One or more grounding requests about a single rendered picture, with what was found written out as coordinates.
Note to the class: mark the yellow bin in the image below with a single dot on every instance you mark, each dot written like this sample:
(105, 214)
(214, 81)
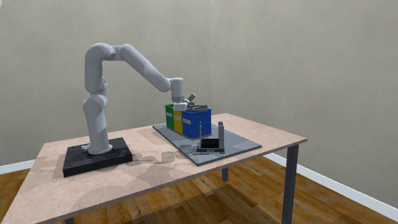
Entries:
(177, 116)

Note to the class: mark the green bin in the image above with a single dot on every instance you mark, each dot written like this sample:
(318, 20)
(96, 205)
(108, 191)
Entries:
(169, 116)

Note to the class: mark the blue open bin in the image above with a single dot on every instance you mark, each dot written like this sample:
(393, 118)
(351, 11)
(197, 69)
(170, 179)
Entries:
(191, 123)

